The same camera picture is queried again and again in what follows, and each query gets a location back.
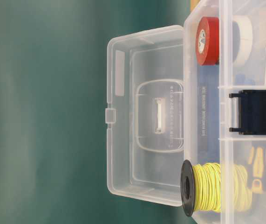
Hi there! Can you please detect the yellow black handled nipper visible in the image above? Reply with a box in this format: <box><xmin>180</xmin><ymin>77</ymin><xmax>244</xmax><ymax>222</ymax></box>
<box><xmin>246</xmin><ymin>147</ymin><xmax>266</xmax><ymax>194</ymax></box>

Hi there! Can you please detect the clear plastic toolbox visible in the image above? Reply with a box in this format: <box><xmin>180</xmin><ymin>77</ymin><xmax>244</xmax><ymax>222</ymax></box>
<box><xmin>184</xmin><ymin>0</ymin><xmax>266</xmax><ymax>224</ymax></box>

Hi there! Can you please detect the white tape roll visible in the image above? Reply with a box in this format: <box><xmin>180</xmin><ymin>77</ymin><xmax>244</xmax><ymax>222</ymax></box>
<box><xmin>232</xmin><ymin>15</ymin><xmax>253</xmax><ymax>67</ymax></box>

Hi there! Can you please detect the black toolbox latch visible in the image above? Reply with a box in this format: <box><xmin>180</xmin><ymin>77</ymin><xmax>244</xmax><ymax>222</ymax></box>
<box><xmin>229</xmin><ymin>90</ymin><xmax>266</xmax><ymax>135</ymax></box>

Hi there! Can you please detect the red electrical tape roll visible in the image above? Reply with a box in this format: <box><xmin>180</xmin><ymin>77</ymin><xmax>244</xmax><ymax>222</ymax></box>
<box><xmin>195</xmin><ymin>16</ymin><xmax>219</xmax><ymax>66</ymax></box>

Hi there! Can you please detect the clear toolbox lid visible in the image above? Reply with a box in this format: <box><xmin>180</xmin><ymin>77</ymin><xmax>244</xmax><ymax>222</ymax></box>
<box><xmin>105</xmin><ymin>25</ymin><xmax>186</xmax><ymax>206</ymax></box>

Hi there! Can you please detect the yellow wire spool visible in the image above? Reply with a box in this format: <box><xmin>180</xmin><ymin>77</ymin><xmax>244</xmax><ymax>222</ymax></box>
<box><xmin>180</xmin><ymin>160</ymin><xmax>253</xmax><ymax>217</ymax></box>

